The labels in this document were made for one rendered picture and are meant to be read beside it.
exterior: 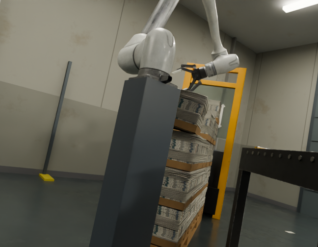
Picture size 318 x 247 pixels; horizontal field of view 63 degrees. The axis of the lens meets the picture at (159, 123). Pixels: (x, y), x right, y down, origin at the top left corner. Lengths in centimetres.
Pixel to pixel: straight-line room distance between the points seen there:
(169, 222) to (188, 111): 66
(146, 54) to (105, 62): 292
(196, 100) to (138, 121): 54
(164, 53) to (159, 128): 34
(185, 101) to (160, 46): 44
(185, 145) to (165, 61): 56
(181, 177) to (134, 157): 52
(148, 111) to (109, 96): 301
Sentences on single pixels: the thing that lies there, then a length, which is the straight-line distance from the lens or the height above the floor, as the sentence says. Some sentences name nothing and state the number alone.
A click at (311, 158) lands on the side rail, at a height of 78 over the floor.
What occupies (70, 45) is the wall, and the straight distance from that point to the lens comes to 398.
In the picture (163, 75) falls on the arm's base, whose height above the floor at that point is 103.
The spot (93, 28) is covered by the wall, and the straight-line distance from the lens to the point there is 418.
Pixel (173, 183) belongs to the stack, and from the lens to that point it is 157.
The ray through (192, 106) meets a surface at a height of 98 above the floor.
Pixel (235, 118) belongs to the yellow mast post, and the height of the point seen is 121.
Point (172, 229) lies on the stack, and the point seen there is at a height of 26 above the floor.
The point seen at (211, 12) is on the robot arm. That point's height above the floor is 154.
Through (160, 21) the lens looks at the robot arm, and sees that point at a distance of 154.
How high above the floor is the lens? 73
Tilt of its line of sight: 5 degrees up
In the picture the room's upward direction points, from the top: 11 degrees clockwise
